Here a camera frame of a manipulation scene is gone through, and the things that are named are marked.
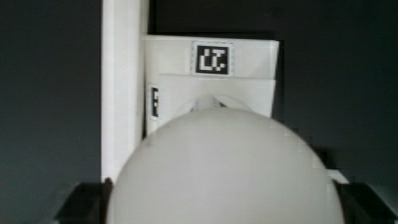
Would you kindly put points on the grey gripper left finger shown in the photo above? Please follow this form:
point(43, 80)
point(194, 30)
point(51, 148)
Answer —
point(83, 207)

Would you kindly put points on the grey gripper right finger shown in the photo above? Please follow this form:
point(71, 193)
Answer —
point(364, 207)

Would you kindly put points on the white lamp bulb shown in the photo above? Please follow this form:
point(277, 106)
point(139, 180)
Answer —
point(224, 170)

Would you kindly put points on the white lamp base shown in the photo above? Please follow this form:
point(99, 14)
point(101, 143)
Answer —
point(206, 71)

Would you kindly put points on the white right fence bar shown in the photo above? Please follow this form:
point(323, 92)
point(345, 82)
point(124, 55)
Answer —
point(123, 34)

